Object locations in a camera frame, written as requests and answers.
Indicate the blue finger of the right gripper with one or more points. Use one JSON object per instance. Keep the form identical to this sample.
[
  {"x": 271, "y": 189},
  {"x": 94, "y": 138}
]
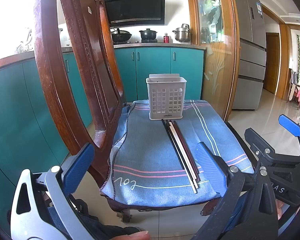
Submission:
[
  {"x": 289, "y": 125},
  {"x": 261, "y": 148}
]

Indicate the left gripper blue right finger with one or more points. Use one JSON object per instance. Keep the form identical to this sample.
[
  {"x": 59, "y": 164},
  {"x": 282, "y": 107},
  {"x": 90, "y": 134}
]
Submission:
[{"x": 213, "y": 169}]

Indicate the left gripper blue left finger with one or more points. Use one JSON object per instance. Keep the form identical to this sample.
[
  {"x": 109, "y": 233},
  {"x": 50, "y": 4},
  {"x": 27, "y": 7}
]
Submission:
[{"x": 75, "y": 167}]

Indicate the reddish brown chopstick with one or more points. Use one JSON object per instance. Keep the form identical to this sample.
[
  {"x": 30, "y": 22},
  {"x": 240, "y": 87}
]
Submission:
[{"x": 187, "y": 150}]

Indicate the black chopstick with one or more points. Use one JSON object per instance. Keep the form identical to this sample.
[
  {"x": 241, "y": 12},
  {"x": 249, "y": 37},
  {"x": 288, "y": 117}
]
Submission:
[{"x": 176, "y": 148}]

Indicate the white plastic utensil basket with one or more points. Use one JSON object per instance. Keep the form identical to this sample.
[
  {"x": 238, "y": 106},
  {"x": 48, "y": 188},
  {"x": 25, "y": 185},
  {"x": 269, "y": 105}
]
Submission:
[{"x": 166, "y": 94}]

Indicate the teal kitchen cabinets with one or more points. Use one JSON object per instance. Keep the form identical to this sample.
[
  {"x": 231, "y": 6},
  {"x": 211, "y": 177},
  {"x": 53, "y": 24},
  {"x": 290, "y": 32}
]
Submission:
[{"x": 28, "y": 135}]

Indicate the right hand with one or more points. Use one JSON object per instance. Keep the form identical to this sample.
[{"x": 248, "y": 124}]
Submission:
[{"x": 279, "y": 206}]

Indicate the left hand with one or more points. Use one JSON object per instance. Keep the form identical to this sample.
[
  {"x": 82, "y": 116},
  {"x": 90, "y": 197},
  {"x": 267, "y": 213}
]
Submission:
[{"x": 141, "y": 235}]

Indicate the blue striped cloth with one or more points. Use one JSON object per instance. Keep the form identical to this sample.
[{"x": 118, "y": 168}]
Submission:
[{"x": 144, "y": 168}]

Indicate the silver refrigerator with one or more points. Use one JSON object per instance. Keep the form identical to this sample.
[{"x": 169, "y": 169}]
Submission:
[{"x": 252, "y": 62}]

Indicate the glass sliding door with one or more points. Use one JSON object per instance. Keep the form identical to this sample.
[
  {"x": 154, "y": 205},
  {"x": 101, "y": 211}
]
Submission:
[{"x": 215, "y": 27}]

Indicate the stainless steel pot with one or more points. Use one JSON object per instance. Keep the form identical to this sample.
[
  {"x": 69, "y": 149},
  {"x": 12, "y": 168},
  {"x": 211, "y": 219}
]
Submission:
[{"x": 183, "y": 34}]

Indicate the red canister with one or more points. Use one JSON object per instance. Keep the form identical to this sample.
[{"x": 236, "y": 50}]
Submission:
[{"x": 166, "y": 38}]

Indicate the black wok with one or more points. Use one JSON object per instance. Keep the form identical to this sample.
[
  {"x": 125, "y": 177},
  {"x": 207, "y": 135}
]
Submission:
[{"x": 120, "y": 35}]

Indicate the black cooking pot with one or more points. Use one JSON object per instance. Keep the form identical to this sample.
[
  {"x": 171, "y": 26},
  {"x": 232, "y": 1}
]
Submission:
[{"x": 148, "y": 34}]

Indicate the black range hood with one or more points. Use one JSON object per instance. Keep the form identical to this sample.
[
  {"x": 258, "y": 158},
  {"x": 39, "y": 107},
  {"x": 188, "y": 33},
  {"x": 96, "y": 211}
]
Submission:
[{"x": 135, "y": 12}]

